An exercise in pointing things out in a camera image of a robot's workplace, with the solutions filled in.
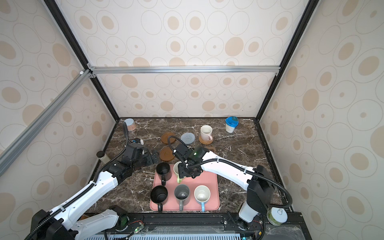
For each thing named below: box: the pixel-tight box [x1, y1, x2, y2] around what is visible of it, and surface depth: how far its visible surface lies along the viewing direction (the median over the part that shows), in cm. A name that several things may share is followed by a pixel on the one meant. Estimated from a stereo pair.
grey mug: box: [174, 184, 191, 212], surface depth 76 cm
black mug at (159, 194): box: [150, 185, 168, 213], surface depth 77 cm
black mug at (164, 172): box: [156, 162, 172, 187], surface depth 86 cm
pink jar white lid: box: [124, 118, 136, 131], surface depth 114 cm
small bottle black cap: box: [96, 150, 105, 160], surface depth 90 cm
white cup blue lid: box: [225, 116, 240, 134], surface depth 108 cm
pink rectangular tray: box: [152, 164, 220, 211], surface depth 82 cm
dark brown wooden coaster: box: [161, 132, 176, 145], surface depth 108 cm
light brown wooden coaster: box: [159, 146, 175, 161], surface depth 99 cm
